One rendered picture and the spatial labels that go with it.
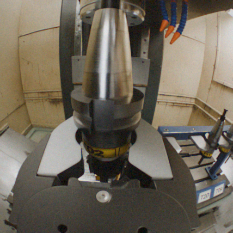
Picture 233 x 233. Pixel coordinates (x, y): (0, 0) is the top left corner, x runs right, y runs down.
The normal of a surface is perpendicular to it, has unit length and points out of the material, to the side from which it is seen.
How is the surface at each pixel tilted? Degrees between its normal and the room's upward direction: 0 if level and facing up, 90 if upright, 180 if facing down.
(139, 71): 90
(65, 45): 90
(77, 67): 90
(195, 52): 90
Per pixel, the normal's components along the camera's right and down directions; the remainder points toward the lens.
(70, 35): 0.03, 0.47
